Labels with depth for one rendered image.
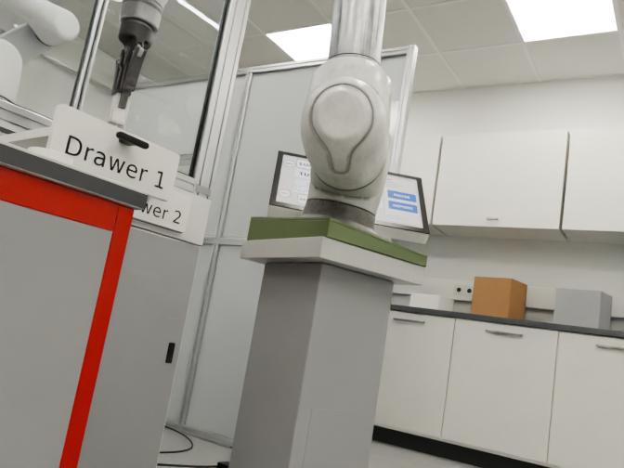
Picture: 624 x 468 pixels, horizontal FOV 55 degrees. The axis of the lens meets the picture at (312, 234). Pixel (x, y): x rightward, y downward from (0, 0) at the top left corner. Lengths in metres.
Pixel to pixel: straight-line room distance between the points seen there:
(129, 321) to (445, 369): 2.58
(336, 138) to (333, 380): 0.46
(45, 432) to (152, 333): 0.86
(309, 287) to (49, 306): 0.47
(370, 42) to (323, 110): 0.20
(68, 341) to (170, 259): 0.88
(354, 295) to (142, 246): 0.74
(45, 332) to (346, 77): 0.62
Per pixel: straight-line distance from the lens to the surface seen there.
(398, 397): 4.05
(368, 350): 1.22
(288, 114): 3.30
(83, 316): 0.96
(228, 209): 3.33
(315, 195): 1.25
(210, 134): 1.90
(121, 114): 1.43
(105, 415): 1.74
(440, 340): 3.96
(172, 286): 1.80
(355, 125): 1.01
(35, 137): 1.32
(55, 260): 0.93
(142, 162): 1.32
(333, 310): 1.16
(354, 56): 1.14
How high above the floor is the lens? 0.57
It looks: 10 degrees up
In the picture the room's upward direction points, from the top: 10 degrees clockwise
